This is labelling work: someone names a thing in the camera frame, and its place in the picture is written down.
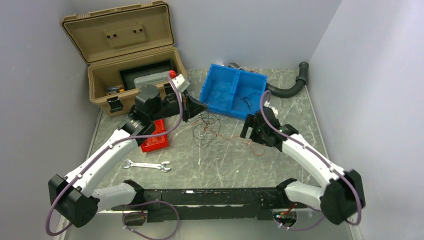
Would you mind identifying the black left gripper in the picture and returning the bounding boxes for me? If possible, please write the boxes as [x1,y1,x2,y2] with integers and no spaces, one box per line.
[149,89,208,123]

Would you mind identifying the orange blue black wires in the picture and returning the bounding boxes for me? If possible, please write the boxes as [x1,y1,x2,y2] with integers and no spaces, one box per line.
[191,110,266,157]

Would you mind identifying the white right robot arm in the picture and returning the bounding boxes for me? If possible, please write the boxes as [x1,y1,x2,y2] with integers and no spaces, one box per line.
[240,107,366,225]

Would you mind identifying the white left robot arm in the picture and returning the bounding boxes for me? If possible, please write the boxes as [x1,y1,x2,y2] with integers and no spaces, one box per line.
[47,84,208,228]

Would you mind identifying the blue plastic divided bin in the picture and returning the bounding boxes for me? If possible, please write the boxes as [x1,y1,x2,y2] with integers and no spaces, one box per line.
[199,64,268,120]

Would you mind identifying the grey case in toolbox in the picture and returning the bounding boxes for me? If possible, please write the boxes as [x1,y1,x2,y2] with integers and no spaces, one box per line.
[133,71,171,88]

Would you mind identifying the red plastic bin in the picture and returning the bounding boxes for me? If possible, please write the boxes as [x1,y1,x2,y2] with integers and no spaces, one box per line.
[140,119,169,153]

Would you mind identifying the yellow black tool in toolbox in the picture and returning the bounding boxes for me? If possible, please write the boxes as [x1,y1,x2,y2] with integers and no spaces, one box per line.
[106,85,125,95]

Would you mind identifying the silver open-end wrench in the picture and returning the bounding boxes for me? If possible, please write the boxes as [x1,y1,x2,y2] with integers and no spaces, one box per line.
[121,159,172,173]

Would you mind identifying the tan plastic toolbox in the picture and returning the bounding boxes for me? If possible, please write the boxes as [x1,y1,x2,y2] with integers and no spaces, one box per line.
[61,0,187,117]

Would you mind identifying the black wires in blue bin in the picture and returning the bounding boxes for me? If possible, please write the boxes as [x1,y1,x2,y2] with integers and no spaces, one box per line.
[236,92,264,115]

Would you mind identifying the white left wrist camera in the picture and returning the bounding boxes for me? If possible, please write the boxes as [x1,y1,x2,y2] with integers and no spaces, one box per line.
[168,70,190,93]

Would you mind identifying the grey corrugated hose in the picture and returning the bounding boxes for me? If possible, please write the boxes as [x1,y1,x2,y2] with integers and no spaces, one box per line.
[228,61,310,99]

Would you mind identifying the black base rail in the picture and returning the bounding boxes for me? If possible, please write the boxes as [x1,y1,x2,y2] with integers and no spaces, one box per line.
[112,187,306,223]

